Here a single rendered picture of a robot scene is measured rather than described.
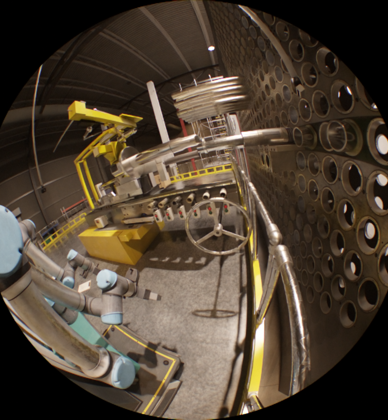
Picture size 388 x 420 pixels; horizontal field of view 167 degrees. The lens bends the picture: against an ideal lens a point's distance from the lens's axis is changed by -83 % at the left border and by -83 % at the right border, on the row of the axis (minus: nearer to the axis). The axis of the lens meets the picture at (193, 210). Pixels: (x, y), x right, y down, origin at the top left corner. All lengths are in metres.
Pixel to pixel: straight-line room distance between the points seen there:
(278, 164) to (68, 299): 2.07
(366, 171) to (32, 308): 1.38
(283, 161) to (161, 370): 2.32
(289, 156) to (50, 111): 10.46
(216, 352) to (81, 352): 1.06
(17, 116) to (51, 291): 9.41
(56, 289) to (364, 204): 1.50
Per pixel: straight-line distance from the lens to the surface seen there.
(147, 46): 10.51
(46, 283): 0.48
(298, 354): 0.28
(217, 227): 0.73
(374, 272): 1.15
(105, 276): 0.48
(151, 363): 1.09
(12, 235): 0.29
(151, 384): 1.10
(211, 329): 1.33
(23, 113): 9.69
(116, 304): 0.49
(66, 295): 0.51
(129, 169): 1.54
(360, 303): 1.31
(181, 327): 1.41
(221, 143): 1.53
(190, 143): 1.25
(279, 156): 1.86
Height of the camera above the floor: 1.27
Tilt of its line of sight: 22 degrees down
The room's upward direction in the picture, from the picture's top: 16 degrees counter-clockwise
